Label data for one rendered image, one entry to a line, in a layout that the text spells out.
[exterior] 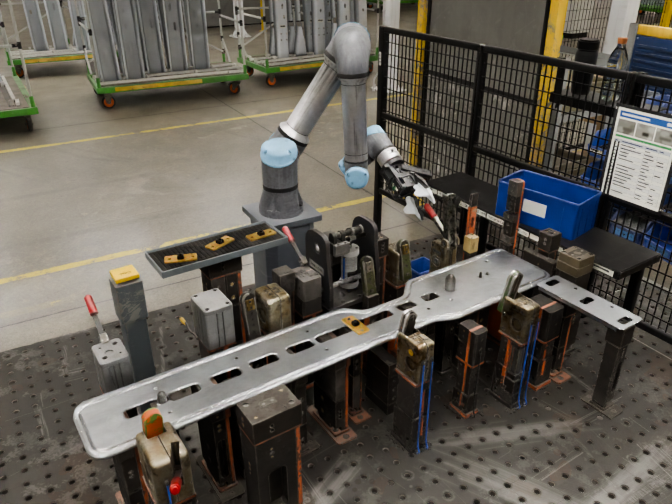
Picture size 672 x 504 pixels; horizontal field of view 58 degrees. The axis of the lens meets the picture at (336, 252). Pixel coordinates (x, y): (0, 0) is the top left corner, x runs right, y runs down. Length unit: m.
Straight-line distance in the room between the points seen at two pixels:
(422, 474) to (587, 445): 0.47
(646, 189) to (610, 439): 0.78
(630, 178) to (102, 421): 1.69
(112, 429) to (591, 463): 1.19
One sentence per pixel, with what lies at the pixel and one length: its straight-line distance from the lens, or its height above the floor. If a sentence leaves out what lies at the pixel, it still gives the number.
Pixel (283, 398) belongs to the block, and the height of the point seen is 1.03.
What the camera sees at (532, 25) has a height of 1.46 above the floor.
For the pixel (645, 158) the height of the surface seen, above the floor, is 1.31.
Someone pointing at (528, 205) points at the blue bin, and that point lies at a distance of 2.19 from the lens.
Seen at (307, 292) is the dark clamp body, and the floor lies 1.04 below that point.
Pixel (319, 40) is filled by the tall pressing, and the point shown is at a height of 0.50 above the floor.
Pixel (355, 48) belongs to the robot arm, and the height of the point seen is 1.63.
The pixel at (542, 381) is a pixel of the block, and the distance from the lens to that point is 2.00.
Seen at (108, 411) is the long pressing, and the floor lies 1.00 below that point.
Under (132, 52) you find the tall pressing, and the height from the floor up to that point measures 0.61.
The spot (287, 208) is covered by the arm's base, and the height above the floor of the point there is 1.13.
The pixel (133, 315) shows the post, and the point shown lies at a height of 1.05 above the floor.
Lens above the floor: 1.93
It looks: 28 degrees down
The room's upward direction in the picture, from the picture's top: straight up
